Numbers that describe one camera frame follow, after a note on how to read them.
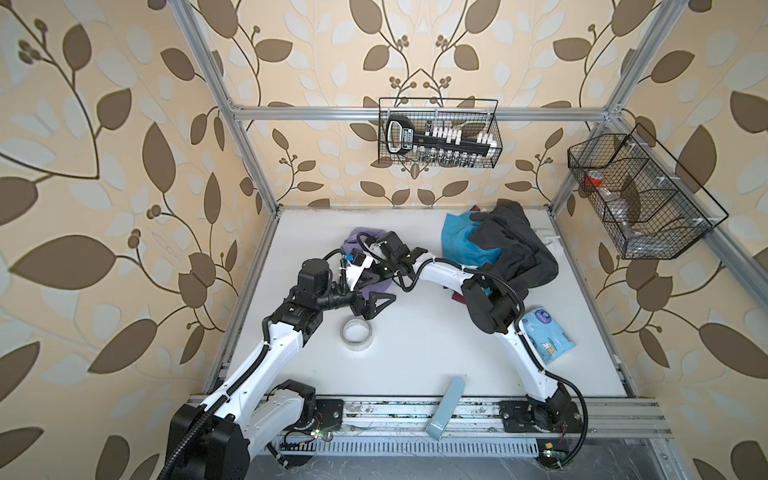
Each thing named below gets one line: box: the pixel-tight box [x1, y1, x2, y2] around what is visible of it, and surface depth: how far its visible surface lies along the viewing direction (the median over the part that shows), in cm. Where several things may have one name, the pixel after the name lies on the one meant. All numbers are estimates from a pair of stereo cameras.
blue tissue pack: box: [522, 306, 577, 365], surface depth 84 cm
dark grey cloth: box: [467, 199, 559, 302], surface depth 93 cm
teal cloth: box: [441, 211, 503, 267], surface depth 103 cm
